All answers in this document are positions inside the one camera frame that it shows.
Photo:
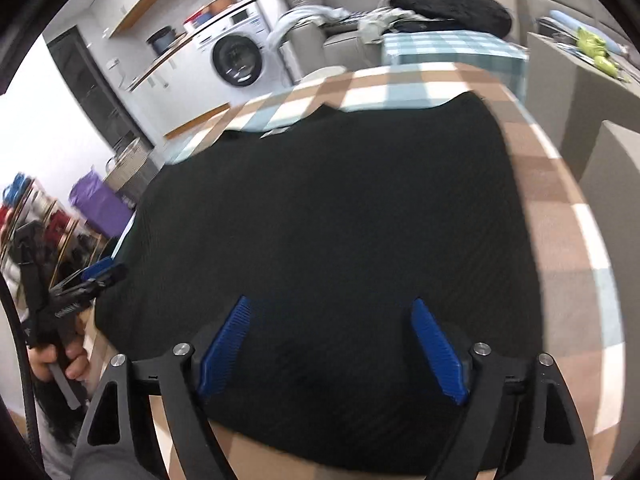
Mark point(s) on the purple bag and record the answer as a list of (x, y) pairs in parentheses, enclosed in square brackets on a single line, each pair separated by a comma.
[(100, 205)]

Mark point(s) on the white kitchen counter cabinet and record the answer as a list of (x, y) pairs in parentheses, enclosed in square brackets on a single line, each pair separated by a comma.
[(180, 80)]

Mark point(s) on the brown round container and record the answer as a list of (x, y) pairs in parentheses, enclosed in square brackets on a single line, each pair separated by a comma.
[(221, 2)]

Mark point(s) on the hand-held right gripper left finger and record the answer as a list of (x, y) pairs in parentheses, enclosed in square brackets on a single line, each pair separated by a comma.
[(225, 345)]

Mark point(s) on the grey sofa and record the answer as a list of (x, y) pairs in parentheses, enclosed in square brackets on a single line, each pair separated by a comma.
[(345, 50)]

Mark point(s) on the teal checked cloth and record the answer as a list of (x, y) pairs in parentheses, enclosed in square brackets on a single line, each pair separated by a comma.
[(450, 47)]

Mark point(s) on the white grey garment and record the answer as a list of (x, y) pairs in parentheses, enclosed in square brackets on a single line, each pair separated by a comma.
[(300, 17)]

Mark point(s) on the dark door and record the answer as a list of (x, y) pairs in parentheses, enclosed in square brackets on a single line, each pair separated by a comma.
[(90, 90)]

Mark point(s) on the black puffer jacket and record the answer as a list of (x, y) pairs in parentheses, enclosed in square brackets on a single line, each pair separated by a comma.
[(450, 5)]

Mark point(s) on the white washing machine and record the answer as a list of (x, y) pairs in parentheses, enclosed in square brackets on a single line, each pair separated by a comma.
[(260, 55)]

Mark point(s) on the black knit sweater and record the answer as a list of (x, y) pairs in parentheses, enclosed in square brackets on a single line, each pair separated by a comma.
[(325, 210)]

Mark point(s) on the person's right forearm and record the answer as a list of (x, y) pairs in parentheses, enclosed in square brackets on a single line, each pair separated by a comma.
[(115, 465)]

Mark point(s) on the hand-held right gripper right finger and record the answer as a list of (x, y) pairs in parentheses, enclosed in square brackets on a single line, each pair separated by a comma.
[(440, 355)]

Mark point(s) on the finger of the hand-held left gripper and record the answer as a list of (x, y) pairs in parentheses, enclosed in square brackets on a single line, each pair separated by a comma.
[(112, 277), (97, 266)]

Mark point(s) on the red box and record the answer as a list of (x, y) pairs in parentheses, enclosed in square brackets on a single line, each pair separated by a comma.
[(196, 19)]

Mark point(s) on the black cooking pot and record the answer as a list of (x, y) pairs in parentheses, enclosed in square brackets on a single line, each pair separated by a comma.
[(161, 42)]

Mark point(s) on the wicker laundry basket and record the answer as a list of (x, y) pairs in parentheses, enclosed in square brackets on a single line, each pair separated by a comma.
[(132, 170)]

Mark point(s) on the shoe rack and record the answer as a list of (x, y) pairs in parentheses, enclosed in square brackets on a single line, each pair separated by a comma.
[(55, 220)]

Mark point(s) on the plaid tablecloth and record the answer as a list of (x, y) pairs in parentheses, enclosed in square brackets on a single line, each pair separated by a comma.
[(560, 240)]

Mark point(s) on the person's left forearm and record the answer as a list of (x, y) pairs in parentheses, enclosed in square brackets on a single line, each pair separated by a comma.
[(55, 420)]

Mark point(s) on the green plush toy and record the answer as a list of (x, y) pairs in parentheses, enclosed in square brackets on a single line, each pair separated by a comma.
[(595, 50)]

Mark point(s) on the beige box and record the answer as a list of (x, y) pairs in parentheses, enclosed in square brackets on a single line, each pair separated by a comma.
[(575, 100), (615, 175)]

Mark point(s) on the light blue towel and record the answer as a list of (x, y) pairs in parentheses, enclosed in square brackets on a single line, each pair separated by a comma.
[(562, 17)]

